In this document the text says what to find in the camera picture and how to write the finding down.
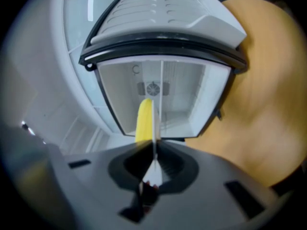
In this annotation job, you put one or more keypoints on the white mini fridge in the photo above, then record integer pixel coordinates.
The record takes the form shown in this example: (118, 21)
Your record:
(206, 92)

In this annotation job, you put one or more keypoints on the white framed glass partition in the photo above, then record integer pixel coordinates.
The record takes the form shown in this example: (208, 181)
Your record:
(76, 32)

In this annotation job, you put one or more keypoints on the yellow corn cob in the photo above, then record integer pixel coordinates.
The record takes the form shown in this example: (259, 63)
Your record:
(143, 121)

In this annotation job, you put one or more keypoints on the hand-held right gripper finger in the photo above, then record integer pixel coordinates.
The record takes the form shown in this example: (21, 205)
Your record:
(155, 133)

